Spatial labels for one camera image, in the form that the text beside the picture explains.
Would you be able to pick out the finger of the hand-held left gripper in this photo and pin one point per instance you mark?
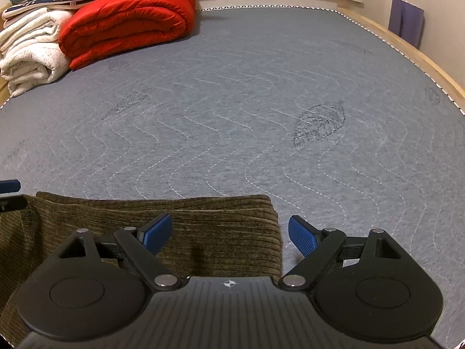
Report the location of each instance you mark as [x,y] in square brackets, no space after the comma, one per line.
[12,203]
[8,186]

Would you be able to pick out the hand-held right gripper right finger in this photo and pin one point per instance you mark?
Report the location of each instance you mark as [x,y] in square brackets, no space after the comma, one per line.
[303,236]

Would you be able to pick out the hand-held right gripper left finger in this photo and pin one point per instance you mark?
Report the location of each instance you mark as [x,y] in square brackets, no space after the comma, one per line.
[156,232]

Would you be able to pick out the white folded blanket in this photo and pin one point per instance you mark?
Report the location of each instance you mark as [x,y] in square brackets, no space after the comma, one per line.
[25,58]

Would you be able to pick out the red folded quilt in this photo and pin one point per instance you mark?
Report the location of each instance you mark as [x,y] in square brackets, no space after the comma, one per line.
[127,21]

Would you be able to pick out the purple paper bag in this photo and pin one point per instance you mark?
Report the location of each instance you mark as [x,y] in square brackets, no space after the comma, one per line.
[405,21]

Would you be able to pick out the wooden bed frame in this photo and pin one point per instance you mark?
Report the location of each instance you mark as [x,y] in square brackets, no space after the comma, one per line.
[417,54]

